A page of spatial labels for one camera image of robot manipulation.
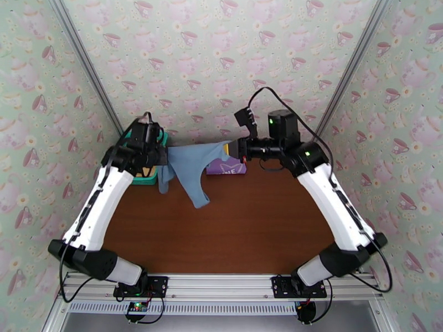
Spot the black round mount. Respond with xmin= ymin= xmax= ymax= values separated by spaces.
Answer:
xmin=295 ymin=301 xmax=317 ymax=325

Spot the green lit circuit board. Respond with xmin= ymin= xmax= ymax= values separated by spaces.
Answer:
xmin=126 ymin=301 xmax=150 ymax=315

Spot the black circuit board mount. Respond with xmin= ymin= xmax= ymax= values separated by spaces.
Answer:
xmin=124 ymin=312 xmax=151 ymax=324

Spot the purple shirt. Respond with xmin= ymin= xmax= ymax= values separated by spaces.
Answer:
xmin=206 ymin=157 xmax=248 ymax=177

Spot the base black cable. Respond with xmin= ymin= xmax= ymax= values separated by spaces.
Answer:
xmin=116 ymin=295 xmax=165 ymax=325
xmin=311 ymin=279 xmax=336 ymax=323

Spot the right base black cable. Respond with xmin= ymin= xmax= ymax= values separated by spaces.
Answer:
xmin=311 ymin=279 xmax=336 ymax=323

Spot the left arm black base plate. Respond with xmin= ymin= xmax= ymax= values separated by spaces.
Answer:
xmin=113 ymin=276 xmax=169 ymax=298

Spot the blue tank top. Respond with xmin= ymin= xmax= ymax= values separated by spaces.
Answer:
xmin=158 ymin=141 xmax=230 ymax=209

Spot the right aluminium frame post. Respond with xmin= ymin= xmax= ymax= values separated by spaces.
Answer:
xmin=313 ymin=0 xmax=396 ymax=143

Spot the aluminium frame post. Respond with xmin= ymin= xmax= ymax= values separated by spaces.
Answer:
xmin=47 ymin=0 xmax=125 ymax=134
xmin=313 ymin=0 xmax=396 ymax=143

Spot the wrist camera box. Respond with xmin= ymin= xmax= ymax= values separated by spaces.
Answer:
xmin=234 ymin=107 xmax=259 ymax=139
xmin=143 ymin=122 xmax=161 ymax=146

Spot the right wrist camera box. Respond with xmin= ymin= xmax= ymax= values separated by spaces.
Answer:
xmin=234 ymin=107 xmax=259 ymax=139

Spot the perforated white cable tray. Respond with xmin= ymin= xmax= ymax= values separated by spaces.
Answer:
xmin=67 ymin=300 xmax=299 ymax=316

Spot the teal plastic laundry basket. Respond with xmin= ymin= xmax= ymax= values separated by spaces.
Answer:
xmin=122 ymin=130 xmax=169 ymax=186

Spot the aluminium mounting rail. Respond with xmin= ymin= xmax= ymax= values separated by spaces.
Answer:
xmin=56 ymin=272 xmax=385 ymax=302

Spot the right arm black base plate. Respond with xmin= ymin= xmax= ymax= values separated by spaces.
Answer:
xmin=271 ymin=276 xmax=328 ymax=299

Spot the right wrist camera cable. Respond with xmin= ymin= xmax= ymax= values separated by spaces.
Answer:
xmin=247 ymin=86 xmax=394 ymax=294

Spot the left base black cable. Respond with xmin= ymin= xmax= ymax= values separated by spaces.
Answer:
xmin=116 ymin=295 xmax=165 ymax=325

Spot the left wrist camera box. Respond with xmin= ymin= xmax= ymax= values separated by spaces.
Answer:
xmin=143 ymin=122 xmax=161 ymax=146

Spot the left aluminium frame post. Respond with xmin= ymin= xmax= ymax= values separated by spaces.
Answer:
xmin=47 ymin=0 xmax=125 ymax=134

